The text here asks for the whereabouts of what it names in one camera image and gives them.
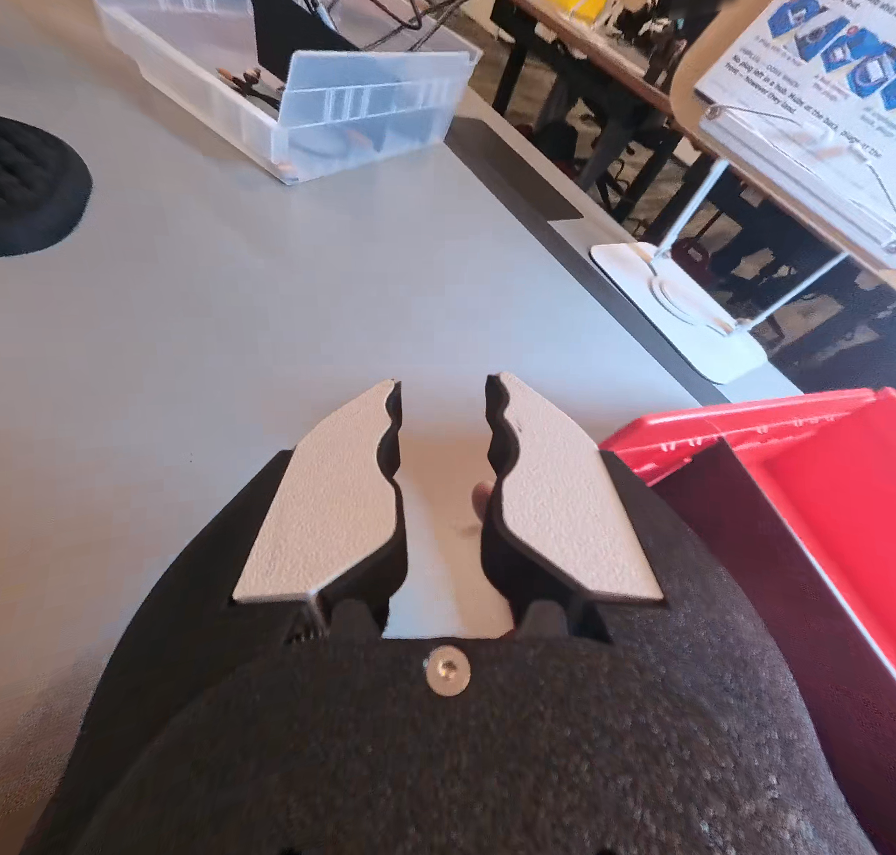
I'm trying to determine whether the black bag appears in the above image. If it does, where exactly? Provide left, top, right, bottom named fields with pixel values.
left=616, top=0, right=695, bottom=53

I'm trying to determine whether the white document stand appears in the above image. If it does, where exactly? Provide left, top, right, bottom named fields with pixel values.
left=651, top=99, right=896, bottom=331

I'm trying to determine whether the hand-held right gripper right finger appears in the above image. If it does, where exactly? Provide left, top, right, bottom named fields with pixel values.
left=480, top=372, right=665, bottom=642

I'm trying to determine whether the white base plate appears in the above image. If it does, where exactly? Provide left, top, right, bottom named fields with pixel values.
left=590, top=241, right=767, bottom=386

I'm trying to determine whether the black round textured pad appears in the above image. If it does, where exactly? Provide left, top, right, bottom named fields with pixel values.
left=0, top=117, right=93, bottom=257

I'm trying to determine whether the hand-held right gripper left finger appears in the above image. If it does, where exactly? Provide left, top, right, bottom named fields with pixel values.
left=231, top=379, right=409, bottom=626

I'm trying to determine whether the red open-front bin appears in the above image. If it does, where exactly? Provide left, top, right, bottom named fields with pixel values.
left=601, top=388, right=896, bottom=855

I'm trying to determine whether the instruction sheet with blue pictures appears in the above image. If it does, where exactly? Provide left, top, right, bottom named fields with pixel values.
left=694, top=0, right=896, bottom=170

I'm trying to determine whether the clear plastic bin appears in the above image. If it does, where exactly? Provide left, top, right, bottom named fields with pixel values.
left=90, top=0, right=484, bottom=186

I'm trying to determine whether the dark red backpack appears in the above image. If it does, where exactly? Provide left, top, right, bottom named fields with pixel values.
left=672, top=239, right=716, bottom=277

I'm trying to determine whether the black cable with orange plugs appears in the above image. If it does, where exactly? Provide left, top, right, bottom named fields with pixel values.
left=217, top=64, right=282, bottom=111

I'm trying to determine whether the black bin divider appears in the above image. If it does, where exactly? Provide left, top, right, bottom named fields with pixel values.
left=654, top=438, right=896, bottom=852
left=246, top=0, right=361, bottom=79

